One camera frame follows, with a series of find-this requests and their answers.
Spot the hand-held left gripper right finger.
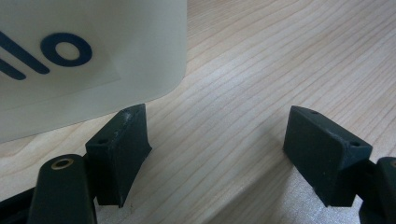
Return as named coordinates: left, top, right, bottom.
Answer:
left=282, top=105, right=374, bottom=208

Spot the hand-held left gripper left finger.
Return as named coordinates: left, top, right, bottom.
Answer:
left=84, top=103, right=153, bottom=208

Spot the clear plastic bag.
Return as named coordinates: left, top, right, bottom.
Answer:
left=92, top=166, right=365, bottom=224

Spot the cream square bin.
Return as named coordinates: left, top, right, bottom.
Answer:
left=0, top=0, right=189, bottom=145

